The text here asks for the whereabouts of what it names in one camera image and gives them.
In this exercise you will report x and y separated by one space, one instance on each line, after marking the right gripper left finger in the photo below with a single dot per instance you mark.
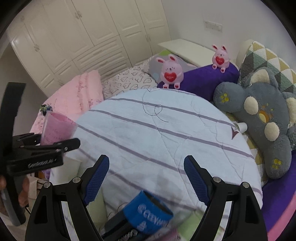
47 220

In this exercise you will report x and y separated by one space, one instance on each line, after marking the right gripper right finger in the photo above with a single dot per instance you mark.
245 219

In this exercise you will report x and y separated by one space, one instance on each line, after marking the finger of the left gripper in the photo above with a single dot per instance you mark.
64 146
27 139

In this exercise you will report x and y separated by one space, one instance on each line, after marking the pink translucent plastic cup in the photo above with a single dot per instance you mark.
57 127

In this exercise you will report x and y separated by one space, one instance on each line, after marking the person's hand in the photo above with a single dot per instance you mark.
23 195

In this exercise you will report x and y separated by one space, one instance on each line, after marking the dark small toy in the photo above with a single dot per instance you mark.
45 108

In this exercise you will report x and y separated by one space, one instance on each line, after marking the pink folded quilt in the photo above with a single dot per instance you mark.
77 96

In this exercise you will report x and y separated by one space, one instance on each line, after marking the blue black can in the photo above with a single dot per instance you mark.
139 219

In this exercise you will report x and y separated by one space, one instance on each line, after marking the striped white tablecloth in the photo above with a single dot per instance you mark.
146 134

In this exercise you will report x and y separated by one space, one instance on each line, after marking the grey dinosaur plush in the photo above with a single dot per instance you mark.
268 113

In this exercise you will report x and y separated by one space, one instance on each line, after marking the white wardrobe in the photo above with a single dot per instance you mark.
57 40

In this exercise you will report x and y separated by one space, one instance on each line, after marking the heart patterned pillow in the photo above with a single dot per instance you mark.
131 79

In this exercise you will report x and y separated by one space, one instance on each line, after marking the purple pillow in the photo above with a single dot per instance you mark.
203 81

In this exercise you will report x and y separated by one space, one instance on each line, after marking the pink bunny plush left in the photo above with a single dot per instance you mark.
171 72

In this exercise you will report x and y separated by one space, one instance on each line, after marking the pink bunny plush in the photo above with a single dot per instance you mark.
171 72
220 59

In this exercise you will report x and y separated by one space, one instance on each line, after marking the pink bunny plush right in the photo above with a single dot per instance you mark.
220 59

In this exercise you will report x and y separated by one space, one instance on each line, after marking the triangle patterned pillow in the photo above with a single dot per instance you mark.
270 62

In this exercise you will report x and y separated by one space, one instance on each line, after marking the white bedside table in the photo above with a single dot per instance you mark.
195 54

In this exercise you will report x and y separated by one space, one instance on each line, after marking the wall switch panel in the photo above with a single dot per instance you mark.
213 26

